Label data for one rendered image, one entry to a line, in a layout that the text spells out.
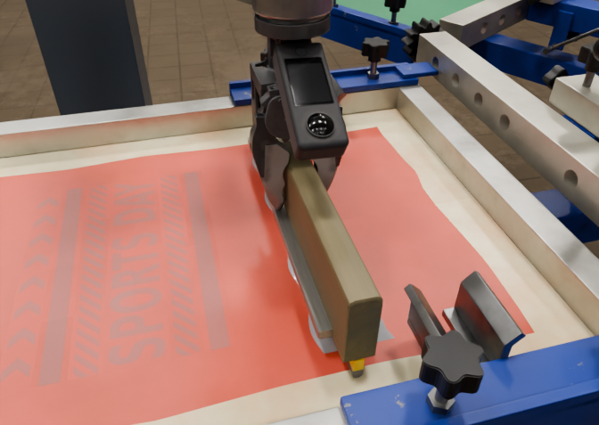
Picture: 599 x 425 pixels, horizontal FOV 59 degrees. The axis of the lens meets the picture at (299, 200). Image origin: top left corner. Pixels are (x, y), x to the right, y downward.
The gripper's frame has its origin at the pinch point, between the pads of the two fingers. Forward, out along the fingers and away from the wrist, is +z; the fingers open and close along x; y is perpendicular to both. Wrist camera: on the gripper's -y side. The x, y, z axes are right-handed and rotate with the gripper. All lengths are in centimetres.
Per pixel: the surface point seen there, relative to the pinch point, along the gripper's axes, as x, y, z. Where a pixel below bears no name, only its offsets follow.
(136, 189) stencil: 18.4, 13.9, 4.4
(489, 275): -17.9, -11.8, 5.1
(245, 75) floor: -34, 262, 93
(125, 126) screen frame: 19.3, 26.4, 1.5
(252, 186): 3.6, 10.7, 4.5
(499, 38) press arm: -61, 56, 6
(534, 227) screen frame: -23.7, -9.8, 1.3
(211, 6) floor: -30, 402, 89
